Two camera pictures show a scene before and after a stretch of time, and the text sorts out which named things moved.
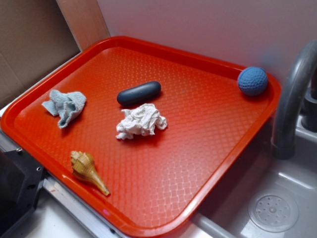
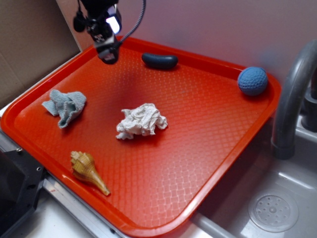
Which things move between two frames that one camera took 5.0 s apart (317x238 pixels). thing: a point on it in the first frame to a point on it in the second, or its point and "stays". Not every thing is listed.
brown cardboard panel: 34,37 stays
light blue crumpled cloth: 65,105 stays
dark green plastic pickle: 138,93 to 159,61
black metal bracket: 21,177 stays
